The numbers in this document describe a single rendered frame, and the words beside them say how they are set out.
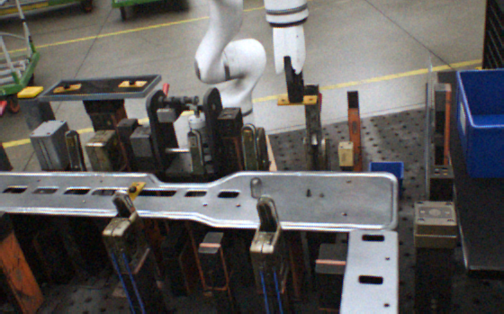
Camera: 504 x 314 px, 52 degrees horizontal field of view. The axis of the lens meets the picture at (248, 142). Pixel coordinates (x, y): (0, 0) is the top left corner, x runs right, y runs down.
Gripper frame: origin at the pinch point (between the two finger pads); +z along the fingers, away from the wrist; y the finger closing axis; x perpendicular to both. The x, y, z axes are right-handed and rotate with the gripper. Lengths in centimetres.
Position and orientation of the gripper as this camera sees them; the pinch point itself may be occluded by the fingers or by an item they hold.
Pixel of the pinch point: (296, 90)
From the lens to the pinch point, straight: 112.0
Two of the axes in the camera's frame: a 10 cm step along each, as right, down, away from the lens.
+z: 1.5, 8.6, 4.8
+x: 9.6, -0.1, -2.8
